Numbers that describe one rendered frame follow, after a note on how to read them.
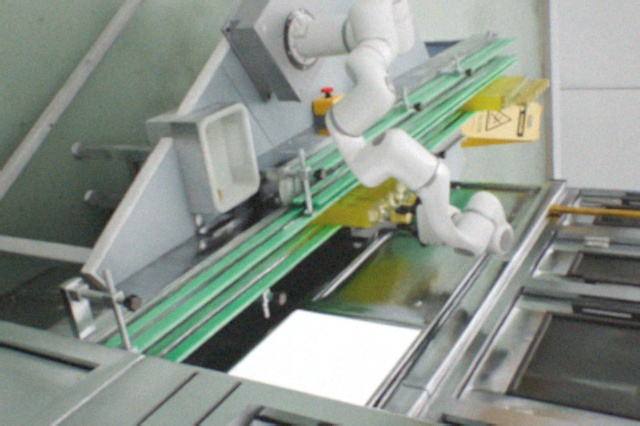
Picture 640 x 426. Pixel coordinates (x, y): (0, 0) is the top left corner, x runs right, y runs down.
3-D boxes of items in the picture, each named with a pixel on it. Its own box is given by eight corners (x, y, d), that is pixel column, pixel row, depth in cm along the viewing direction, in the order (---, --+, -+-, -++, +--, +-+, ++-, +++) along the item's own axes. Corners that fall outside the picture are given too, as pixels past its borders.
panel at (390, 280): (179, 426, 138) (334, 471, 121) (176, 413, 137) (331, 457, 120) (382, 235, 209) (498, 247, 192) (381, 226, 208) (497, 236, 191)
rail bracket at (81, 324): (54, 343, 136) (142, 365, 124) (29, 263, 129) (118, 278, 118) (73, 330, 139) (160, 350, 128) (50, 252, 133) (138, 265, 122)
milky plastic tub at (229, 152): (190, 213, 171) (219, 216, 166) (170, 121, 163) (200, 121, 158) (233, 187, 184) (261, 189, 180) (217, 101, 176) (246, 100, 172)
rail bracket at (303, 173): (283, 214, 181) (327, 218, 175) (272, 150, 175) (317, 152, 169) (290, 210, 184) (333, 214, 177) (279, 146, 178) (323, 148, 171)
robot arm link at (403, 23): (349, 64, 177) (407, 61, 168) (335, 12, 171) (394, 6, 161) (368, 48, 183) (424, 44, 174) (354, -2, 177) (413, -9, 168)
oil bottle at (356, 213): (307, 223, 192) (380, 230, 181) (304, 203, 190) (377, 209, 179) (317, 215, 196) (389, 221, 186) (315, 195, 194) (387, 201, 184)
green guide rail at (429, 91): (288, 176, 182) (315, 178, 178) (287, 172, 181) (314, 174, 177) (499, 40, 319) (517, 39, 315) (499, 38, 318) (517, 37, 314)
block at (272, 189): (259, 206, 184) (282, 208, 181) (253, 171, 181) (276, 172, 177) (267, 201, 187) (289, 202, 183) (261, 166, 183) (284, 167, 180)
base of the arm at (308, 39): (274, 35, 177) (326, 30, 168) (292, -4, 182) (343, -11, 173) (306, 74, 189) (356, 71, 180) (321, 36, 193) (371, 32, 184)
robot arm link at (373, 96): (333, 67, 160) (308, 95, 149) (375, 29, 151) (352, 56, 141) (375, 112, 163) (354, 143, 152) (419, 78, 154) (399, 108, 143)
